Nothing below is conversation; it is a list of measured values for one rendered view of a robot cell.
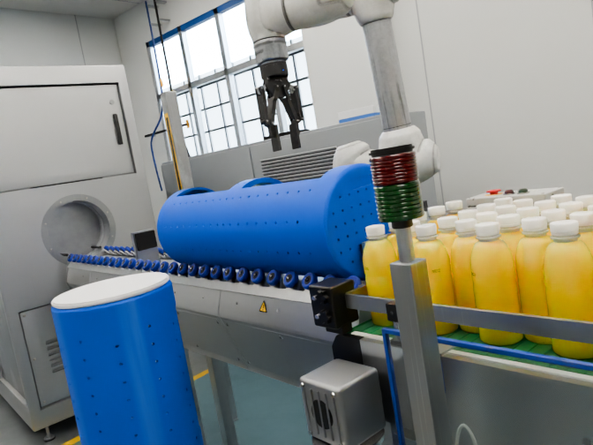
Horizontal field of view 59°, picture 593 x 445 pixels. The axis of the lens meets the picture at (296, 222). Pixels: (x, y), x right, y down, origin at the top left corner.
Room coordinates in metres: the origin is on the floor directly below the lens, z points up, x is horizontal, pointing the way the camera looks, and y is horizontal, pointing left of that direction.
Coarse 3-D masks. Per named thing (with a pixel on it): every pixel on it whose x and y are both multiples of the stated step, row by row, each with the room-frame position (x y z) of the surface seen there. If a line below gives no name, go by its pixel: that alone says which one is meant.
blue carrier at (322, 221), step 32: (192, 192) 1.94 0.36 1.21; (224, 192) 1.58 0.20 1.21; (256, 192) 1.43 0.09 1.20; (288, 192) 1.32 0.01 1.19; (320, 192) 1.21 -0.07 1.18; (352, 192) 1.23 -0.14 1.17; (160, 224) 1.82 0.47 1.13; (192, 224) 1.64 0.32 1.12; (224, 224) 1.49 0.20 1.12; (256, 224) 1.38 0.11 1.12; (288, 224) 1.27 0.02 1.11; (320, 224) 1.18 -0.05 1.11; (352, 224) 1.22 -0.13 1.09; (384, 224) 1.29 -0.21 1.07; (192, 256) 1.71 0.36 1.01; (224, 256) 1.55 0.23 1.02; (256, 256) 1.42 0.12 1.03; (288, 256) 1.30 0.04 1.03; (320, 256) 1.21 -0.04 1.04; (352, 256) 1.21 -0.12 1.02
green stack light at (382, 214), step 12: (384, 192) 0.70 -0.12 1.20; (396, 192) 0.69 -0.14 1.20; (408, 192) 0.69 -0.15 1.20; (420, 192) 0.70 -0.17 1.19; (384, 204) 0.70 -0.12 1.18; (396, 204) 0.69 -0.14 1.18; (408, 204) 0.69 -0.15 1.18; (420, 204) 0.70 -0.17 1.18; (384, 216) 0.70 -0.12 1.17; (396, 216) 0.69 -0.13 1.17; (408, 216) 0.69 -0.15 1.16; (420, 216) 0.70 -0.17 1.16
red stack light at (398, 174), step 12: (384, 156) 0.69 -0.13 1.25; (396, 156) 0.69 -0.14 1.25; (408, 156) 0.69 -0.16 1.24; (372, 168) 0.71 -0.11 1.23; (384, 168) 0.70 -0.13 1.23; (396, 168) 0.69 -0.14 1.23; (408, 168) 0.69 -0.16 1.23; (372, 180) 0.72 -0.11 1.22; (384, 180) 0.70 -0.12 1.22; (396, 180) 0.69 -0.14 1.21; (408, 180) 0.69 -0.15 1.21
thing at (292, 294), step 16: (112, 272) 2.31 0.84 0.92; (128, 272) 2.18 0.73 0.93; (144, 272) 2.07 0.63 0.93; (176, 272) 1.86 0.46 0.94; (208, 288) 1.66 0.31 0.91; (224, 288) 1.58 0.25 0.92; (240, 288) 1.52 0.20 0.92; (256, 288) 1.47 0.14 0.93; (272, 288) 1.41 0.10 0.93; (288, 288) 1.36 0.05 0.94
